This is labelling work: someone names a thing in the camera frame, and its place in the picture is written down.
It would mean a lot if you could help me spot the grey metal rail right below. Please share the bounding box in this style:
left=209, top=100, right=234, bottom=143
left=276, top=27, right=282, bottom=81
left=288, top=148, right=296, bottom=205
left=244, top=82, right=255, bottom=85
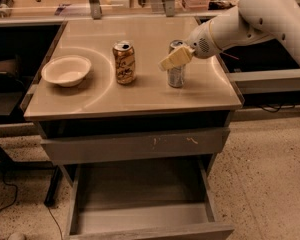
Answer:
left=228, top=69, right=300, bottom=94

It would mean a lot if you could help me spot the white bowl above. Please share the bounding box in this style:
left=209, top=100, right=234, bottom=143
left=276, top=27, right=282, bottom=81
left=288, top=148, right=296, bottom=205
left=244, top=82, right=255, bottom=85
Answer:
left=41, top=55, right=92, bottom=87

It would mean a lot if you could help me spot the grey top drawer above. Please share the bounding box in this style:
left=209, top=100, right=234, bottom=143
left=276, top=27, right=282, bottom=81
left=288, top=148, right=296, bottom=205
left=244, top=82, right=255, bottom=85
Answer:
left=41, top=127, right=230, bottom=165

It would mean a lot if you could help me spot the silver redbull can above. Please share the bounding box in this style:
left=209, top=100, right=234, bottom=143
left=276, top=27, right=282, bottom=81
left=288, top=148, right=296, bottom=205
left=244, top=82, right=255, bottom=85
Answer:
left=167, top=40, right=185, bottom=88

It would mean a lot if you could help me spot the gold patterned soda can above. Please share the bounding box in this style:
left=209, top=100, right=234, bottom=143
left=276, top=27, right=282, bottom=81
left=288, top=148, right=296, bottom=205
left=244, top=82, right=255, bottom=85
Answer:
left=112, top=40, right=136, bottom=85

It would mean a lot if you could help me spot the black floor cable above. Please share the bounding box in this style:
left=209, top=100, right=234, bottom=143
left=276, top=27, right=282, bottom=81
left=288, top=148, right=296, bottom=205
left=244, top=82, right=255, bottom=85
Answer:
left=0, top=170, right=19, bottom=216

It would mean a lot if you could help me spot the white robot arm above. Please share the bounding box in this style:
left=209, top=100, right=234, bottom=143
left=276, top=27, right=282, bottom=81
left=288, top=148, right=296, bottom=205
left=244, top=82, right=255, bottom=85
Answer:
left=159, top=0, right=300, bottom=71

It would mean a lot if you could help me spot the grey drawer cabinet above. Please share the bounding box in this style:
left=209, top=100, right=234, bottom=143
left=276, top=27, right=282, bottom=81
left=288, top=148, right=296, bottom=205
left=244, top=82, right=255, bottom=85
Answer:
left=19, top=16, right=245, bottom=240

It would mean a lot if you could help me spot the open grey middle drawer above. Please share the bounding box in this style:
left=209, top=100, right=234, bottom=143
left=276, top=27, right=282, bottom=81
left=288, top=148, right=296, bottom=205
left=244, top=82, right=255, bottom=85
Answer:
left=64, top=158, right=234, bottom=240

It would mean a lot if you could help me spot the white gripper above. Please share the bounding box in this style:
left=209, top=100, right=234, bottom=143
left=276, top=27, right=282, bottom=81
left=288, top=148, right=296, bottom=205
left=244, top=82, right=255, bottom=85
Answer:
left=158, top=21, right=221, bottom=71

